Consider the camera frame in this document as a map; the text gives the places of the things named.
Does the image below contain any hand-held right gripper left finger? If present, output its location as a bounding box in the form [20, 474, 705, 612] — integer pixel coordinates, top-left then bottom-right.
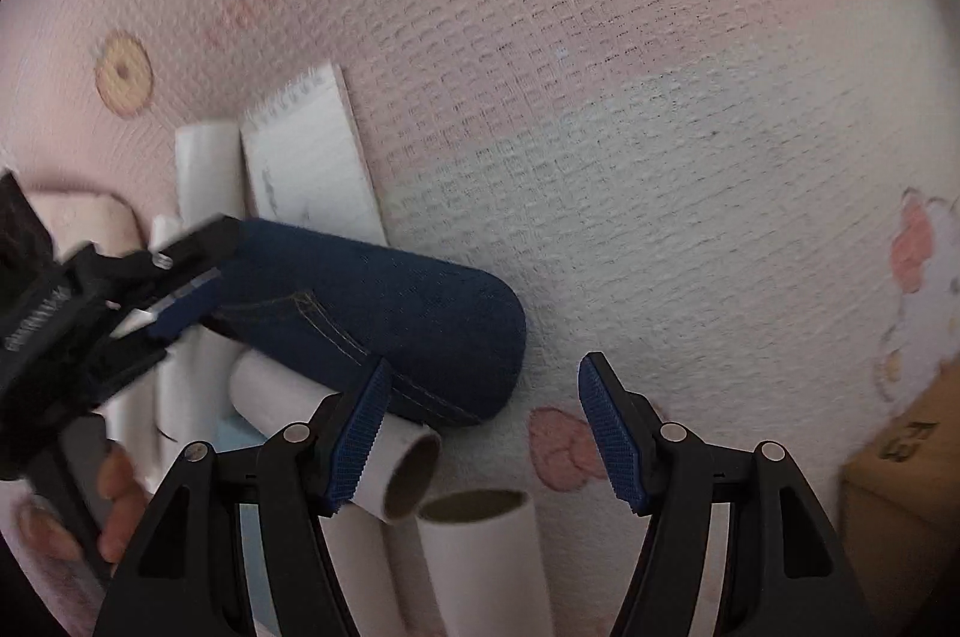
[91, 358, 395, 637]

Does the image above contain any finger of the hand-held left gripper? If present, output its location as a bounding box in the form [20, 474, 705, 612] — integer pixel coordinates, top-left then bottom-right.
[90, 215, 242, 308]
[90, 268, 224, 409]

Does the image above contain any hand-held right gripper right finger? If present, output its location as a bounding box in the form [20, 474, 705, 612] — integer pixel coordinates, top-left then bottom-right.
[577, 352, 875, 637]

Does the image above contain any dark blue denim roll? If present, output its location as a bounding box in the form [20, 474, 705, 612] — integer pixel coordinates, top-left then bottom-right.
[202, 217, 527, 428]

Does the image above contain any person's left hand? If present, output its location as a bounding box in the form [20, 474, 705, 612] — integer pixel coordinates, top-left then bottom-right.
[96, 445, 155, 567]

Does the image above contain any white spiral notepad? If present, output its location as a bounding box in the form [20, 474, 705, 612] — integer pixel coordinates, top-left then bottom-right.
[240, 62, 389, 248]

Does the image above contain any pile of white paper rolls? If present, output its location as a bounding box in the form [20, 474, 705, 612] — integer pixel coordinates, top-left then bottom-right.
[97, 121, 556, 637]

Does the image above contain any cardboard box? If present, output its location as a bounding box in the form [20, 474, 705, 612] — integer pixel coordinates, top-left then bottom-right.
[838, 359, 960, 608]

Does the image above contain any pink printed play mat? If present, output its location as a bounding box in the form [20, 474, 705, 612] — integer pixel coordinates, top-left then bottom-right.
[0, 0, 960, 637]

